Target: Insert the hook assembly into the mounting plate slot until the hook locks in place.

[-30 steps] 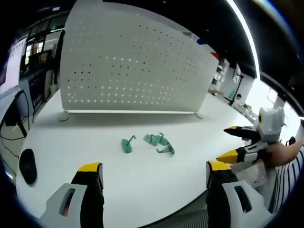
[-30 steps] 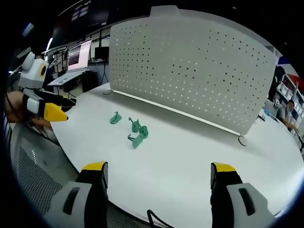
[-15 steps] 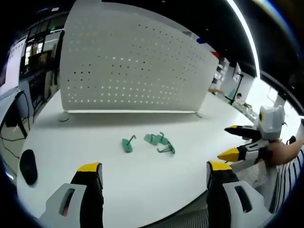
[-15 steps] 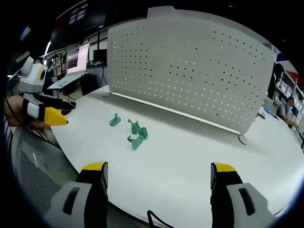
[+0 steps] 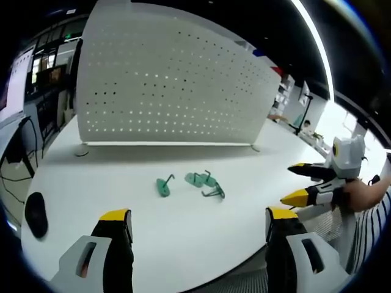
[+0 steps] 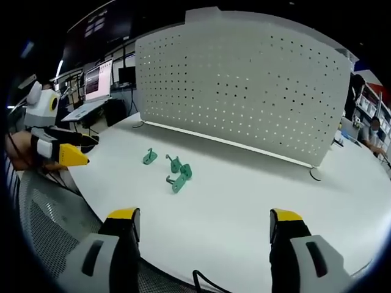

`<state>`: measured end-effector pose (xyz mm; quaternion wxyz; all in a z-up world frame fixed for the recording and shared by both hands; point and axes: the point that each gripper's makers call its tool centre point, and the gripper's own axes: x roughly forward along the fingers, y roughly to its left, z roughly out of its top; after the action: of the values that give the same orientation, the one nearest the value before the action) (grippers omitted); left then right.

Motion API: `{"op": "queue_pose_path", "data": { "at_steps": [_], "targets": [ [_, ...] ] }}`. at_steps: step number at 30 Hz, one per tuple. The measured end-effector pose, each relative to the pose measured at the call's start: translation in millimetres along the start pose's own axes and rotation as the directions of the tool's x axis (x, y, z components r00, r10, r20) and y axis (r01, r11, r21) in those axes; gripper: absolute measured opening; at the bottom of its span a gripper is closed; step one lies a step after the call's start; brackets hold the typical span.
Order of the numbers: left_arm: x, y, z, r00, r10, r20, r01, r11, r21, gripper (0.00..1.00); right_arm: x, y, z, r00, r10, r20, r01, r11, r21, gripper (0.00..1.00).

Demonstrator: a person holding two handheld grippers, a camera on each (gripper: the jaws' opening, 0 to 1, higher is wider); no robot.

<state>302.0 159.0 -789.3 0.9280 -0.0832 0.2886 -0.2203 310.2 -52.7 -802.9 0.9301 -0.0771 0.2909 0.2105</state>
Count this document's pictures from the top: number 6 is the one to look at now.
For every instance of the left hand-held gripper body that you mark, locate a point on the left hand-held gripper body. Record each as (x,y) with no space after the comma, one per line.
(41,105)

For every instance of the grey mesh chair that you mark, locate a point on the grey mesh chair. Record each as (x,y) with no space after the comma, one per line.
(55,226)

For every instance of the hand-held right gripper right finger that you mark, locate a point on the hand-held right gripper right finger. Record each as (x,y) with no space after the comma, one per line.
(317,259)

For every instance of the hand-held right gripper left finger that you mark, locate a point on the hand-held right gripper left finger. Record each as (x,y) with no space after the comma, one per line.
(100,256)

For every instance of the storage shelf with bins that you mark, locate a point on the storage shelf with bins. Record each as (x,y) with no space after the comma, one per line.
(374,103)

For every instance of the white perforated mounting plate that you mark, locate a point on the white perforated mounting plate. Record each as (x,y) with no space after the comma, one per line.
(244,91)

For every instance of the black monitor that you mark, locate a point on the black monitor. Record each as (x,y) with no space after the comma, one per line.
(126,75)

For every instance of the person's left hand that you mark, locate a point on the person's left hand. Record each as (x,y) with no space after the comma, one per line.
(21,149)

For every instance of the green hook assembly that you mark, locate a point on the green hook assembly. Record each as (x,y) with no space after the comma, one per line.
(150,158)
(186,171)
(178,184)
(175,164)

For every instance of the open silver laptop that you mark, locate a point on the open silver laptop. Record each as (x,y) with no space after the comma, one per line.
(91,91)

